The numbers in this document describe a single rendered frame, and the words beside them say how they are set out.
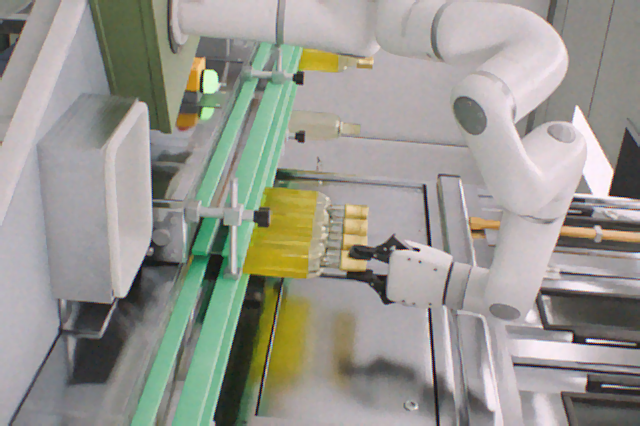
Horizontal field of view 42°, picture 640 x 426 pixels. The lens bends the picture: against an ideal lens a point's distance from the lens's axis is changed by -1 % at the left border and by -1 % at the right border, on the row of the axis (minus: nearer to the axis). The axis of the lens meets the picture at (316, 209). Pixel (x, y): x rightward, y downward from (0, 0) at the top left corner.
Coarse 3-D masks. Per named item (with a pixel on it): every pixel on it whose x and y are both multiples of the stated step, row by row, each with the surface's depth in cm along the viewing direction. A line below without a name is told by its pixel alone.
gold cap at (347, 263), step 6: (342, 252) 141; (342, 258) 141; (348, 258) 141; (354, 258) 141; (342, 264) 141; (348, 264) 141; (354, 264) 141; (360, 264) 141; (342, 270) 142; (348, 270) 142; (354, 270) 141; (360, 270) 141
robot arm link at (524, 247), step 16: (512, 224) 118; (528, 224) 116; (544, 224) 115; (560, 224) 117; (512, 240) 118; (528, 240) 117; (544, 240) 117; (496, 256) 120; (512, 256) 118; (528, 256) 117; (544, 256) 118; (496, 272) 120; (512, 272) 119; (528, 272) 118; (496, 288) 122; (512, 288) 120; (528, 288) 119; (496, 304) 124; (512, 304) 123; (528, 304) 122
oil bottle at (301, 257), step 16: (256, 240) 141; (272, 240) 142; (288, 240) 142; (304, 240) 142; (256, 256) 140; (272, 256) 140; (288, 256) 139; (304, 256) 139; (320, 256) 140; (256, 272) 141; (272, 272) 141; (288, 272) 141; (304, 272) 141; (320, 272) 141
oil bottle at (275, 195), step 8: (264, 192) 157; (272, 192) 157; (280, 192) 157; (288, 192) 157; (296, 192) 157; (304, 192) 158; (312, 192) 158; (320, 192) 158; (264, 200) 155; (272, 200) 155; (280, 200) 155; (288, 200) 155; (296, 200) 155; (304, 200) 155; (312, 200) 155; (320, 200) 155; (328, 200) 157; (328, 208) 155
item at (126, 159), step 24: (144, 120) 113; (120, 144) 115; (144, 144) 115; (120, 168) 116; (144, 168) 117; (120, 192) 118; (144, 192) 118; (120, 216) 120; (144, 216) 120; (120, 240) 119; (144, 240) 120; (120, 264) 114; (120, 288) 107
